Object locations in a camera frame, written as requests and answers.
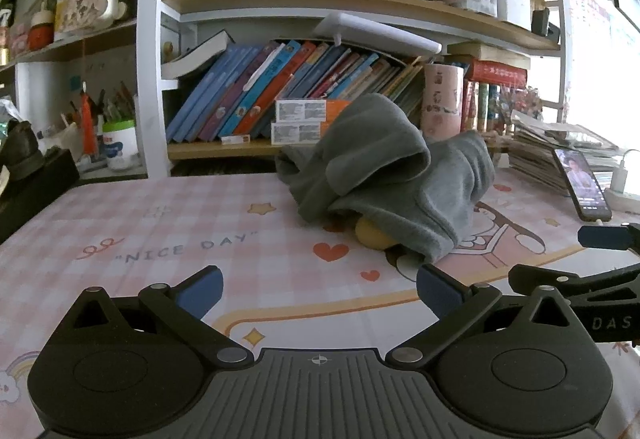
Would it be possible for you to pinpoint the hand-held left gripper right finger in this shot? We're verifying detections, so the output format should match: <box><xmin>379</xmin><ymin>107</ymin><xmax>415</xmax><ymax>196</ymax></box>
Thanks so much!
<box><xmin>384</xmin><ymin>264</ymin><xmax>583</xmax><ymax>370</ymax></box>

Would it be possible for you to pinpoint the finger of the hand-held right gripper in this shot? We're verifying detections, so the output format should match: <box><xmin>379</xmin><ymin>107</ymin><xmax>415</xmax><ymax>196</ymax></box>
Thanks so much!
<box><xmin>508</xmin><ymin>263</ymin><xmax>640</xmax><ymax>306</ymax></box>
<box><xmin>577</xmin><ymin>223</ymin><xmax>640</xmax><ymax>253</ymax></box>

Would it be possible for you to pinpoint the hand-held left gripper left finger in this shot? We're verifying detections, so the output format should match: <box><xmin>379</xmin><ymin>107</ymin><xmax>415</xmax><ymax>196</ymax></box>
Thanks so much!
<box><xmin>60</xmin><ymin>265</ymin><xmax>256</xmax><ymax>370</ymax></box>

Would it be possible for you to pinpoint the grey fleece garment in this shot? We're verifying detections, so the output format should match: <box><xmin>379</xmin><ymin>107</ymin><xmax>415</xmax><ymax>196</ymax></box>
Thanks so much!
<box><xmin>274</xmin><ymin>93</ymin><xmax>497</xmax><ymax>265</ymax></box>

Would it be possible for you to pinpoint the black smartphone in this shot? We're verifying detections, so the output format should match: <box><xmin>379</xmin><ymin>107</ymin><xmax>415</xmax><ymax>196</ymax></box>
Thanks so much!
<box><xmin>551</xmin><ymin>148</ymin><xmax>613</xmax><ymax>222</ymax></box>

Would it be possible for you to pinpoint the white plug charger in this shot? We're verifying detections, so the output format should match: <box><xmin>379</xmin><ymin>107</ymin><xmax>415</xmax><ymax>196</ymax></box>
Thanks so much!
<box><xmin>607</xmin><ymin>154</ymin><xmax>633</xmax><ymax>194</ymax></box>

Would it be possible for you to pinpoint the yellow ball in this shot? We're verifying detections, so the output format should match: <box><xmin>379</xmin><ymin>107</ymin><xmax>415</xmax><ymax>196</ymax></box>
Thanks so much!
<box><xmin>354</xmin><ymin>216</ymin><xmax>401</xmax><ymax>251</ymax></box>

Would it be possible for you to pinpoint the stack of papers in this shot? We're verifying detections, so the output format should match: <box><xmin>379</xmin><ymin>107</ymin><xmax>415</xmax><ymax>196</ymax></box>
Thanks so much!
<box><xmin>505</xmin><ymin>111</ymin><xmax>621</xmax><ymax>192</ymax></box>

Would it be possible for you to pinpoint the white jar with green lid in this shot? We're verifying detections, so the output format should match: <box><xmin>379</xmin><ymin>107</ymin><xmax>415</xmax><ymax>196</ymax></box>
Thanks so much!
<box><xmin>101</xmin><ymin>119</ymin><xmax>139</xmax><ymax>170</ymax></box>

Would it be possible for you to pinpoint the orange and white carton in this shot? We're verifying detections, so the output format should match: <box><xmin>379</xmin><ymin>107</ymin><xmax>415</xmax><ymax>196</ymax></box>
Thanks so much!
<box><xmin>271</xmin><ymin>121</ymin><xmax>331</xmax><ymax>146</ymax></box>
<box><xmin>276</xmin><ymin>99</ymin><xmax>351</xmax><ymax>124</ymax></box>

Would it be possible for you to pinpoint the black box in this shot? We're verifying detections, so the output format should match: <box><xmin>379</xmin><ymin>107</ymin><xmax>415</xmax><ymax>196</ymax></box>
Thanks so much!
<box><xmin>0</xmin><ymin>149</ymin><xmax>81</xmax><ymax>245</ymax></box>

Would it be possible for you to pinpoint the red thick book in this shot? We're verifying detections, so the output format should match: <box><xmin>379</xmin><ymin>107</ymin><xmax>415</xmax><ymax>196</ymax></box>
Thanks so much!
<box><xmin>470</xmin><ymin>60</ymin><xmax>530</xmax><ymax>86</ymax></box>

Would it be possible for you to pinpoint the pink printed canister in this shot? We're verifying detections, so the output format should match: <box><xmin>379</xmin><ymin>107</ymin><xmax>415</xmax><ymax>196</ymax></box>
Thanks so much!
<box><xmin>420</xmin><ymin>63</ymin><xmax>466</xmax><ymax>137</ymax></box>

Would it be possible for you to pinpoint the red tassel pen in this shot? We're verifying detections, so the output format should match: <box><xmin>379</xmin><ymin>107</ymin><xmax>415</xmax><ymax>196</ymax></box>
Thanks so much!
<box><xmin>80</xmin><ymin>81</ymin><xmax>99</xmax><ymax>157</ymax></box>

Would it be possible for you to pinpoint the row of blue leaning books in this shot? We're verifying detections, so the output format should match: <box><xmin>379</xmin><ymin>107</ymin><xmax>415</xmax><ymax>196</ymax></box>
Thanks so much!
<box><xmin>165</xmin><ymin>39</ymin><xmax>426</xmax><ymax>144</ymax></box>

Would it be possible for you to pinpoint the dark bronze figurine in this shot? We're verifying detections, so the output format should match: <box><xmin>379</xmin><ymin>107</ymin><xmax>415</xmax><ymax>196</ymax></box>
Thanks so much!
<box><xmin>0</xmin><ymin>119</ymin><xmax>48</xmax><ymax>180</ymax></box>

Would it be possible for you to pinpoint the thick dark open book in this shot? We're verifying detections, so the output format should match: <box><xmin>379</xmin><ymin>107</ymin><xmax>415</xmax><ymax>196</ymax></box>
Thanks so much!
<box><xmin>162</xmin><ymin>30</ymin><xmax>236</xmax><ymax>92</ymax></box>

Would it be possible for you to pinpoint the white storage box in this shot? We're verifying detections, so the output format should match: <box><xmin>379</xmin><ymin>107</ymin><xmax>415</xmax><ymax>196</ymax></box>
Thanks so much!
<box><xmin>495</xmin><ymin>0</ymin><xmax>533</xmax><ymax>32</ymax></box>

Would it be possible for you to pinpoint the white side shelf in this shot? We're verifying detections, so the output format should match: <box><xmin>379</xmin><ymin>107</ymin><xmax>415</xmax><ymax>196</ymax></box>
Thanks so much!
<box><xmin>0</xmin><ymin>19</ymin><xmax>138</xmax><ymax>70</ymax></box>

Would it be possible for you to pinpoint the red jar with white lid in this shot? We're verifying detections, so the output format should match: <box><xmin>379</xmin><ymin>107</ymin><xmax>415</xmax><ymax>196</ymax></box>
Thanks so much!
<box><xmin>27</xmin><ymin>9</ymin><xmax>55</xmax><ymax>50</ymax></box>

